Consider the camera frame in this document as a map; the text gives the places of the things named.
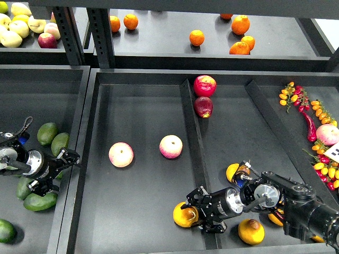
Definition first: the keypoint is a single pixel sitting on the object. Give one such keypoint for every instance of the green avocado flat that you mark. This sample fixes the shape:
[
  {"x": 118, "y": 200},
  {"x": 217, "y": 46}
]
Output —
[{"x": 10, "y": 168}]

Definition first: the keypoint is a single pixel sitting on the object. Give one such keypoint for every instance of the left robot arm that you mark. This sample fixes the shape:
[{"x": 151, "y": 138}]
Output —
[{"x": 36, "y": 165}]

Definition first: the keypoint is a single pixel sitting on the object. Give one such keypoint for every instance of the yellow-green apple with stem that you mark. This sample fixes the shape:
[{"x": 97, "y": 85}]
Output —
[{"x": 36, "y": 25}]

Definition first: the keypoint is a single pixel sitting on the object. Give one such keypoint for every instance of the black shelf post right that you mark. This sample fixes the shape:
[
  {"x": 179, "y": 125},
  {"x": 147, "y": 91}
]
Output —
[{"x": 100, "y": 28}]

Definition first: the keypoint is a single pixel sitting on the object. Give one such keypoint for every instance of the red chili pepper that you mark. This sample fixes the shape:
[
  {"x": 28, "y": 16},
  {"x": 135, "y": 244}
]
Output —
[{"x": 311, "y": 134}]

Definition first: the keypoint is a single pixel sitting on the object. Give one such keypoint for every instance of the black shelf post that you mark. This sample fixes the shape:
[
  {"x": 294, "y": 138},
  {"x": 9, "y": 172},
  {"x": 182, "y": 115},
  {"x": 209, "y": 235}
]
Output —
[
  {"x": 69, "y": 35},
  {"x": 100, "y": 28}
]

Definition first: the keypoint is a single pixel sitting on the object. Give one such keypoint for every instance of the black bin divider right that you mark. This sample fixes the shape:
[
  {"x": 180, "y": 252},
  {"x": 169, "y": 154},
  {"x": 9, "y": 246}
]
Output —
[{"x": 287, "y": 127}]

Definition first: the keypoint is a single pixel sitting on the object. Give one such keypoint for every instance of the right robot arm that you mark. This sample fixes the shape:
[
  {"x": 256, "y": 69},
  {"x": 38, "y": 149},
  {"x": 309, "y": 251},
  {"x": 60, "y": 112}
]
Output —
[{"x": 295, "y": 205}]

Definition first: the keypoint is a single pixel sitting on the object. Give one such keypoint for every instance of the black bin divider centre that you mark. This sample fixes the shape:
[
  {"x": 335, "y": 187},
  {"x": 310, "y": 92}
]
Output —
[{"x": 194, "y": 137}]

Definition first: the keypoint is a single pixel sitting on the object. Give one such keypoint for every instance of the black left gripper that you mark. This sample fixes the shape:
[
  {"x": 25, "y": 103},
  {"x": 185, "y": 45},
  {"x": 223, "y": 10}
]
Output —
[{"x": 43, "y": 182}]

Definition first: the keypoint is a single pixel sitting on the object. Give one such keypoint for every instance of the orange cherry tomato bunch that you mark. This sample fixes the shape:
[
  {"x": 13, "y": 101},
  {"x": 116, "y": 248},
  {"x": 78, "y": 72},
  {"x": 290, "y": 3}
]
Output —
[{"x": 288, "y": 96}]

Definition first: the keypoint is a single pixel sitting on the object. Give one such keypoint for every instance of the black middle bin tray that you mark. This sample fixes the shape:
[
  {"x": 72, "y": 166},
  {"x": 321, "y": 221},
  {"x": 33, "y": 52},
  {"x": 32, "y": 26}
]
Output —
[{"x": 129, "y": 210}]

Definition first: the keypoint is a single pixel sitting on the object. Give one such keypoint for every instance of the green avocado lower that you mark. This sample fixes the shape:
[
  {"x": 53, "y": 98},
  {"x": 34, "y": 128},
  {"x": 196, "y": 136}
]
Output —
[{"x": 36, "y": 203}]

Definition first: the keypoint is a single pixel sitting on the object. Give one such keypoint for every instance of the white label card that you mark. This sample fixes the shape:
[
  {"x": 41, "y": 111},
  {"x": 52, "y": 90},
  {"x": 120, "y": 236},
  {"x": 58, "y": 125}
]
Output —
[{"x": 333, "y": 152}]

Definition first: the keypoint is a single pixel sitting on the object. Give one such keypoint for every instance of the green avocado top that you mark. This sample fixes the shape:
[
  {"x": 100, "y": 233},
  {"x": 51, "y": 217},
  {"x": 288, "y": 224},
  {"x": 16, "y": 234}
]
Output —
[{"x": 46, "y": 133}]

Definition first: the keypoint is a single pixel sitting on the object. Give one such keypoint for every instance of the pink apple left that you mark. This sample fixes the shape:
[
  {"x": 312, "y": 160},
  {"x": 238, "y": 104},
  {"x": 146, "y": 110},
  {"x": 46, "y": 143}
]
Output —
[{"x": 121, "y": 154}]

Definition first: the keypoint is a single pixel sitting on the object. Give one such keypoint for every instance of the green avocado long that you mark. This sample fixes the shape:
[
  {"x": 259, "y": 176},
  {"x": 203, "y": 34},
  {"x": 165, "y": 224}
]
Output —
[{"x": 22, "y": 190}]

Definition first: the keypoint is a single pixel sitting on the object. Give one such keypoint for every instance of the black bin tray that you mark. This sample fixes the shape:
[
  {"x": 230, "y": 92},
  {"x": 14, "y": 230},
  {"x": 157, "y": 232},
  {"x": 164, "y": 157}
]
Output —
[
  {"x": 129, "y": 210},
  {"x": 47, "y": 94}
]

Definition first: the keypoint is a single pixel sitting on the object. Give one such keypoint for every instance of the yellow-green apple middle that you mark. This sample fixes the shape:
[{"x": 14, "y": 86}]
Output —
[{"x": 20, "y": 27}]

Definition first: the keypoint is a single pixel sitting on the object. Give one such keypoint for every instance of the black shelf post left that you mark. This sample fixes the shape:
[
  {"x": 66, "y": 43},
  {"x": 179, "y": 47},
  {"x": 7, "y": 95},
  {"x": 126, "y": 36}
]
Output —
[{"x": 69, "y": 35}]

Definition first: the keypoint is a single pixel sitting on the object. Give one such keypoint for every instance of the bright red apple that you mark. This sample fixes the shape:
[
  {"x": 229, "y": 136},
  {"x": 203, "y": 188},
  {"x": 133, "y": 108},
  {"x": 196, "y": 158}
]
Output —
[{"x": 204, "y": 85}]

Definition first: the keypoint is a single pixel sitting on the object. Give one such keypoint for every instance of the dark red apple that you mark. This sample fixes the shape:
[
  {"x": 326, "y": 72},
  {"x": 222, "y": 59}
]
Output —
[{"x": 203, "y": 107}]

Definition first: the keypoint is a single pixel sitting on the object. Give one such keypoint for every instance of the orange tomato vine right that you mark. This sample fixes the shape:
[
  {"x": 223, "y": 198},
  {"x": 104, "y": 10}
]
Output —
[{"x": 322, "y": 113}]

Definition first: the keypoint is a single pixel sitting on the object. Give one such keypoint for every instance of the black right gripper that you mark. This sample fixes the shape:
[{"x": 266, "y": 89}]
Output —
[{"x": 223, "y": 204}]

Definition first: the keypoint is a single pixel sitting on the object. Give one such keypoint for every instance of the yellow-green apple front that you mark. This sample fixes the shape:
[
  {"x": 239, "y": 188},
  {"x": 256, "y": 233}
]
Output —
[{"x": 10, "y": 39}]

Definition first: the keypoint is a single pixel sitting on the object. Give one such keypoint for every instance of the black bin divider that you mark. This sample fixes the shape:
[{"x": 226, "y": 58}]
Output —
[
  {"x": 194, "y": 137},
  {"x": 287, "y": 127}
]

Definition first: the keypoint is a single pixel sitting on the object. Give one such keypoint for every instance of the pink apple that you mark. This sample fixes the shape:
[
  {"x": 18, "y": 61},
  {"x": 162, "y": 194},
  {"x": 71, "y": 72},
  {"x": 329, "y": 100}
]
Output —
[
  {"x": 121, "y": 154},
  {"x": 171, "y": 146}
]

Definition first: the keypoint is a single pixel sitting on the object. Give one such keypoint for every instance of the peach on left shelf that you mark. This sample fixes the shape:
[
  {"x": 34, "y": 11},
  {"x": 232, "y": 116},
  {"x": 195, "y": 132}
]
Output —
[{"x": 52, "y": 28}]

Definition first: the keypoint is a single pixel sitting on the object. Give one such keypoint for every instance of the pink apple right bin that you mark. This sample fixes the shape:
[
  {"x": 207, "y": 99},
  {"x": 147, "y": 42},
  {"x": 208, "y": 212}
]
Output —
[{"x": 327, "y": 134}]

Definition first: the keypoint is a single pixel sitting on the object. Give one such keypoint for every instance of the red apple on left shelf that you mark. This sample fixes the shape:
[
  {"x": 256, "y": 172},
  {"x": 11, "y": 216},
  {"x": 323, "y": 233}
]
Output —
[{"x": 47, "y": 41}]

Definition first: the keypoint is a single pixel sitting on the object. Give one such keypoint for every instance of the yellow pear bottom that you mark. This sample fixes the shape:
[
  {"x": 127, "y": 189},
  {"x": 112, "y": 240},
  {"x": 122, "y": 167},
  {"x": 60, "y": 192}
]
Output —
[{"x": 251, "y": 231}]

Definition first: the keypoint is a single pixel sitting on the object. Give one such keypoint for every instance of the yellow pear with stem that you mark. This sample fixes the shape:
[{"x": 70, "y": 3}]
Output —
[{"x": 277, "y": 217}]

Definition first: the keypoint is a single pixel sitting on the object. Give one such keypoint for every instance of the pink apple centre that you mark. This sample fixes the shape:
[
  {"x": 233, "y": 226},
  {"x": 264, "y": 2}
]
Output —
[{"x": 171, "y": 146}]

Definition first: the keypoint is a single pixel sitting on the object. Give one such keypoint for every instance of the green avocado corner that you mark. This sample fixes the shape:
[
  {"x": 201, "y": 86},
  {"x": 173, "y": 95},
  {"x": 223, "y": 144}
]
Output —
[{"x": 7, "y": 231}]

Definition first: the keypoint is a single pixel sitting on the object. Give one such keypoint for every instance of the black left bin tray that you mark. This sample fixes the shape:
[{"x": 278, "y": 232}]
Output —
[{"x": 47, "y": 94}]

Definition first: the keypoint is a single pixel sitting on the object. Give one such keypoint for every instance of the red cherry tomato bunch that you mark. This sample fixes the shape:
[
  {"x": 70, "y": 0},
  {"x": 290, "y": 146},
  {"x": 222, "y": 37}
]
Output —
[{"x": 300, "y": 99}]

